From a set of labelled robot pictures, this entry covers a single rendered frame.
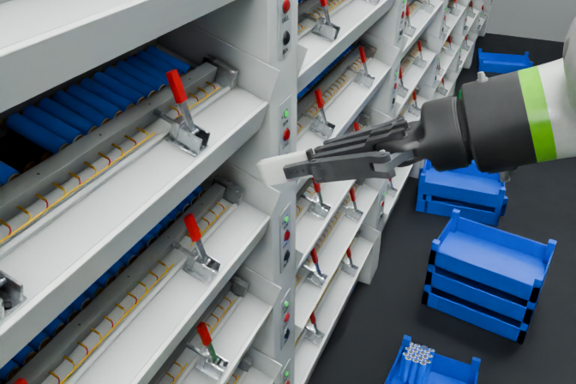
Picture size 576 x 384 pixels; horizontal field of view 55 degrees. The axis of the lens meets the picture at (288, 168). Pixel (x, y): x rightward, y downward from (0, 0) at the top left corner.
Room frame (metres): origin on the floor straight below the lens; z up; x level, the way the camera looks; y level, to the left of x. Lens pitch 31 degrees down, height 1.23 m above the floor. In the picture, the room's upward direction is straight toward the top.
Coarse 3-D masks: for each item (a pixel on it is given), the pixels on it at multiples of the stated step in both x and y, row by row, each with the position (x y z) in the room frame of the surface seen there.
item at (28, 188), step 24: (192, 72) 0.66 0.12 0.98; (168, 96) 0.59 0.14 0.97; (192, 96) 0.63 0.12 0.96; (120, 120) 0.52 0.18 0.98; (144, 120) 0.55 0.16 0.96; (72, 144) 0.47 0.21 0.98; (96, 144) 0.48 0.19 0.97; (48, 168) 0.43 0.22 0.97; (72, 168) 0.45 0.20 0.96; (0, 192) 0.39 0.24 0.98; (24, 192) 0.39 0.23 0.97; (48, 192) 0.42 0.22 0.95; (0, 216) 0.37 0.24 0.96; (0, 240) 0.35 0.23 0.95
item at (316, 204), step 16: (368, 112) 1.34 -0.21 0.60; (352, 128) 1.28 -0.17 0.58; (304, 192) 1.00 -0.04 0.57; (320, 192) 0.95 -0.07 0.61; (336, 192) 1.02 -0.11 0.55; (304, 208) 0.94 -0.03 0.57; (320, 208) 0.93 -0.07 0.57; (336, 208) 0.98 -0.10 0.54; (304, 224) 0.90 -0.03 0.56; (320, 224) 0.91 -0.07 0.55; (304, 240) 0.85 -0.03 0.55; (304, 256) 0.81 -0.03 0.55
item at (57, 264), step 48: (192, 48) 0.73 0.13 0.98; (240, 96) 0.68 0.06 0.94; (144, 144) 0.53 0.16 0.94; (240, 144) 0.63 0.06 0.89; (96, 192) 0.44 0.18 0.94; (144, 192) 0.46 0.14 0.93; (48, 240) 0.37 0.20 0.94; (96, 240) 0.38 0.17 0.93; (48, 288) 0.32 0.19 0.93; (0, 336) 0.28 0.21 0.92
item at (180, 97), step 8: (168, 72) 0.55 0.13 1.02; (176, 72) 0.55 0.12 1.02; (168, 80) 0.55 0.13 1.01; (176, 80) 0.55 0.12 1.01; (176, 88) 0.54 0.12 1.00; (176, 96) 0.55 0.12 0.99; (184, 96) 0.55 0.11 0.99; (184, 104) 0.55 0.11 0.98; (184, 112) 0.54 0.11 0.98; (184, 120) 0.54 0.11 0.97; (192, 120) 0.55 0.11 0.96; (184, 128) 0.55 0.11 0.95; (192, 128) 0.54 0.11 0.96
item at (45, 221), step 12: (216, 96) 0.65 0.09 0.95; (204, 108) 0.62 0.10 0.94; (168, 132) 0.55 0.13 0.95; (156, 144) 0.53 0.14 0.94; (132, 156) 0.50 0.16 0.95; (120, 168) 0.47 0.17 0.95; (96, 180) 0.45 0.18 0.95; (108, 180) 0.46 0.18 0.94; (84, 192) 0.43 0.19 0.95; (72, 204) 0.41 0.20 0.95; (48, 216) 0.39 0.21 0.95; (36, 228) 0.37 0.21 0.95; (12, 240) 0.36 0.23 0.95; (24, 240) 0.36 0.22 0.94; (0, 252) 0.34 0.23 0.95
